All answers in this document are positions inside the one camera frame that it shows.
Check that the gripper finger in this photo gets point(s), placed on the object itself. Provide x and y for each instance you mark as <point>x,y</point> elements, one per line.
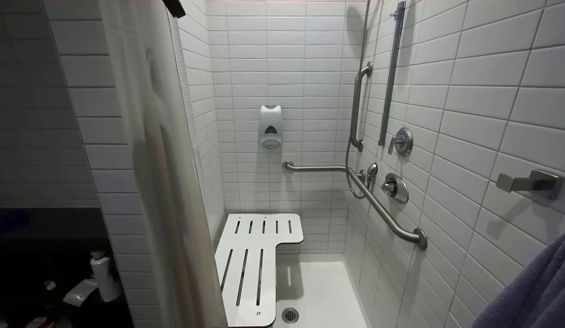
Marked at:
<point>175,8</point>

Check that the white shower curtain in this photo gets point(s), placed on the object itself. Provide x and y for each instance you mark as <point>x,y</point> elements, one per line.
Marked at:
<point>173,191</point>

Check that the steel shower slide bar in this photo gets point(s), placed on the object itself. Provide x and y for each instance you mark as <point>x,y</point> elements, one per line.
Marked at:
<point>391,77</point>

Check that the white slotted shower seat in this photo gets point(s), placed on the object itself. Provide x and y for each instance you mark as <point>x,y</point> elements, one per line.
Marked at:
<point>246,273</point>

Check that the short vertical steel grab bar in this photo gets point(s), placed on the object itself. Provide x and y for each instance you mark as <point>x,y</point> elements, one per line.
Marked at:
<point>356,105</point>

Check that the white plastic bottle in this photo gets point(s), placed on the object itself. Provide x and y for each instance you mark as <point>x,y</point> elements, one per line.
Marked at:
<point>105,278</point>

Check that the long angled steel grab bar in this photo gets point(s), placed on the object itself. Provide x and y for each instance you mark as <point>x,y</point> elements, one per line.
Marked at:
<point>382,212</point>

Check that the white squeeze tube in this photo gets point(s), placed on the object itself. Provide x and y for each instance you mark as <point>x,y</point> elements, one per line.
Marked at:
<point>80,292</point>

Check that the round metal floor drain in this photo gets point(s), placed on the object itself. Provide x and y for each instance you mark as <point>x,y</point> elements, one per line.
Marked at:
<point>290,315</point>

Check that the square steel towel hook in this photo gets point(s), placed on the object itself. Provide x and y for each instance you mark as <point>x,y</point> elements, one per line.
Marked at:
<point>533,182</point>

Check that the purple towel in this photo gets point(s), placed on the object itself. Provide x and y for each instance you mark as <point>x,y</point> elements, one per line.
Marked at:
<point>537,291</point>

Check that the white wall soap dispenser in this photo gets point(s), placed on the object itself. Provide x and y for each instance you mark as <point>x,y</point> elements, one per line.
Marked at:
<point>270,125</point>

